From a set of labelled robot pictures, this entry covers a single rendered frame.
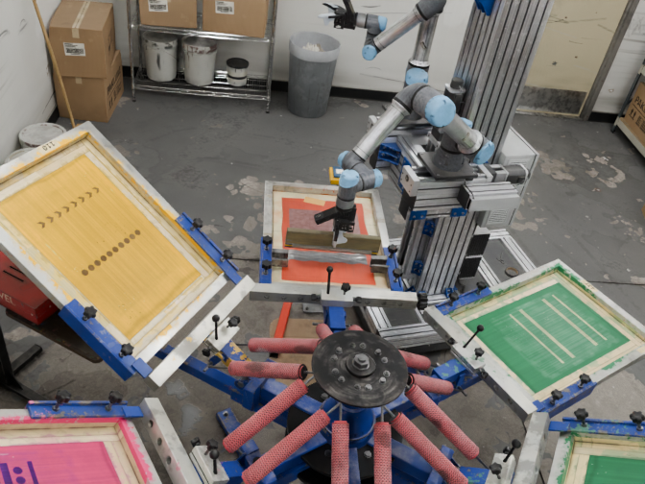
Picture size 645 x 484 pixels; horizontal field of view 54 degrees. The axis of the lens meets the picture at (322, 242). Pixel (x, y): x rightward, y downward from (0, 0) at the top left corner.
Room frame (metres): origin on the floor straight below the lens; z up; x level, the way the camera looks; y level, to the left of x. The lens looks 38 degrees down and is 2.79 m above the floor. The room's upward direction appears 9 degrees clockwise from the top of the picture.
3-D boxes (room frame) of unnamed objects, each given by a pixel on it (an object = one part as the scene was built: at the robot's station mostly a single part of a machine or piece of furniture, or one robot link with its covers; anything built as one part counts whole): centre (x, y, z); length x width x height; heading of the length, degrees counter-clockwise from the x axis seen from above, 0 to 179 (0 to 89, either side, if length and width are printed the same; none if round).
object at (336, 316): (1.78, -0.10, 1.02); 0.17 x 0.06 x 0.05; 9
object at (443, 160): (2.68, -0.53, 1.31); 0.15 x 0.15 x 0.10
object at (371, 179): (2.22, -0.13, 1.39); 0.11 x 0.11 x 0.08; 38
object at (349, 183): (2.15, -0.07, 1.39); 0.09 x 0.08 x 0.11; 128
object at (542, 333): (1.86, -0.88, 1.05); 1.08 x 0.61 x 0.23; 129
